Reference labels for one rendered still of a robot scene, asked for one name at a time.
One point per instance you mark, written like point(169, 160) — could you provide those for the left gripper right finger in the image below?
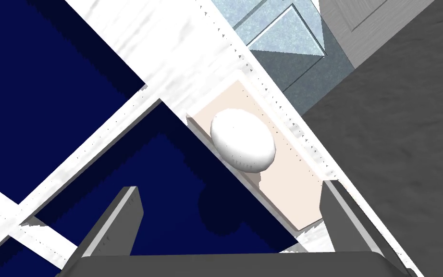
point(340, 227)

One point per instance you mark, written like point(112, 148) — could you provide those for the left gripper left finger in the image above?
point(119, 227)

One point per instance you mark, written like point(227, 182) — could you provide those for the beige door knob plate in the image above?
point(294, 192)

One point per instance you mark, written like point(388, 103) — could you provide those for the pale blue panelled cupboard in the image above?
point(283, 34)

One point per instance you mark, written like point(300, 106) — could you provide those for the white round door knob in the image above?
point(241, 139)

